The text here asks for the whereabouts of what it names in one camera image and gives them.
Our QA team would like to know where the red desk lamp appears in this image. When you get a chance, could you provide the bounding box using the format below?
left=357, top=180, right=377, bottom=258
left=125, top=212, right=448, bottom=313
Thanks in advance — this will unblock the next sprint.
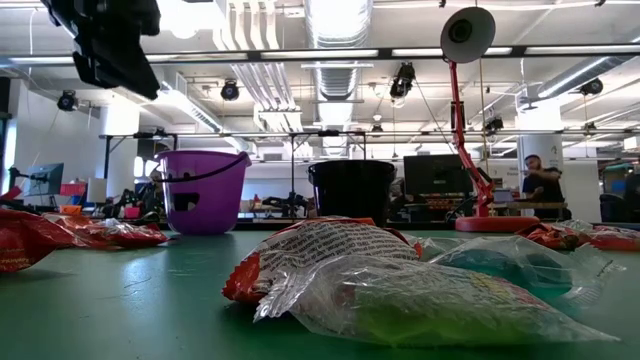
left=439, top=5, right=541, bottom=233

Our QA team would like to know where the person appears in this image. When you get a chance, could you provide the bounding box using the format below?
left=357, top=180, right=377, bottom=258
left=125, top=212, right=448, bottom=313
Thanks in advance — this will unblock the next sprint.
left=521, top=153, right=567, bottom=221

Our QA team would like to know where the clear blue candy packet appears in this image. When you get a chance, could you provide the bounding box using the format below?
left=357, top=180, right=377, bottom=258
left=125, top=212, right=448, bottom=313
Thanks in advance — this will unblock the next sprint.
left=429, top=234, right=626, bottom=306

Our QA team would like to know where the black plastic bucket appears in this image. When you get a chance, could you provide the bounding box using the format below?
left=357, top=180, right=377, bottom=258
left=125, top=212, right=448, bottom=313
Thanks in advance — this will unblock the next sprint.
left=307, top=159, right=397, bottom=227

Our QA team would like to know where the orange white-backed candy packet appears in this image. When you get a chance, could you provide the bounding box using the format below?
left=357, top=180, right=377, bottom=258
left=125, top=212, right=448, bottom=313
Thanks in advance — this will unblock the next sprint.
left=222, top=216, right=424, bottom=305

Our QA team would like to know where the clear green-yellow candy packet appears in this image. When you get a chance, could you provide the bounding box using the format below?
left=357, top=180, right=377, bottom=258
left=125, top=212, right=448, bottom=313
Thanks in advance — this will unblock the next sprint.
left=252, top=254, right=621, bottom=349

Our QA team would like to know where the clear red candy packet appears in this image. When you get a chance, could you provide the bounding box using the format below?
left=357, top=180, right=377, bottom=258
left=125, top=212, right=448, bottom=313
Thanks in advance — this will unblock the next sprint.
left=517, top=222, right=584, bottom=251

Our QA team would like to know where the black monitor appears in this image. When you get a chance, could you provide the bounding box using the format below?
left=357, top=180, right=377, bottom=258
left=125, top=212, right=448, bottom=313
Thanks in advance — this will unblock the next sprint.
left=403, top=154, right=474, bottom=197

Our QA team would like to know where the purple plastic bucket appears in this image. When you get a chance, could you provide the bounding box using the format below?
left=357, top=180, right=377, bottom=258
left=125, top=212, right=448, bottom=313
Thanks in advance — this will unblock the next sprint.
left=154, top=149, right=253, bottom=236

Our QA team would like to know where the black office chair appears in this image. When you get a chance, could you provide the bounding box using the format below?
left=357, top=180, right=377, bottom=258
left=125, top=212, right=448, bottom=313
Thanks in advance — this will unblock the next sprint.
left=598, top=192, right=632, bottom=224

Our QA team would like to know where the clear green candy packet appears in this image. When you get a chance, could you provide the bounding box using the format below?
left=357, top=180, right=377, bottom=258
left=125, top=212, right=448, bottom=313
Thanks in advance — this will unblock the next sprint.
left=554, top=218, right=609, bottom=236

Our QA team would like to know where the silver ventilation duct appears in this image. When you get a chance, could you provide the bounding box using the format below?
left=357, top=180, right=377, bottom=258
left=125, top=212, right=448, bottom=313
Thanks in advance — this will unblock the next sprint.
left=304, top=0, right=374, bottom=101

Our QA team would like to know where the red Skittles candy packet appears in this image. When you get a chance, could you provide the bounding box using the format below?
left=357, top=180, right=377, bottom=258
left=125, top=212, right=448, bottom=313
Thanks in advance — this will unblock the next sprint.
left=579, top=224, right=640, bottom=252
left=92, top=218, right=170, bottom=250
left=0, top=207, right=76, bottom=274

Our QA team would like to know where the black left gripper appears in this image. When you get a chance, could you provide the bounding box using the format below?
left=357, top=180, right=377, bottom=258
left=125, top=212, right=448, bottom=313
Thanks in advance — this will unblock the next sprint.
left=39, top=0, right=162, bottom=101

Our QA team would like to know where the monitor on arm mount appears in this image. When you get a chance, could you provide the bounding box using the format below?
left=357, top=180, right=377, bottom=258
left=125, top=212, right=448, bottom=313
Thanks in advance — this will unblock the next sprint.
left=24, top=162, right=65, bottom=197

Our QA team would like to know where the wooden background desk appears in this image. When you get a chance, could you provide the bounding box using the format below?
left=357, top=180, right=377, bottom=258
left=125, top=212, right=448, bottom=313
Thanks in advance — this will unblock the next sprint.
left=499, top=200, right=569, bottom=221

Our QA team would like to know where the green table mat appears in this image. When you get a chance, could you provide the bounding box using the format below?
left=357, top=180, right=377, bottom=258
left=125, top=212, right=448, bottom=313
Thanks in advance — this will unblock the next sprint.
left=0, top=228, right=640, bottom=360

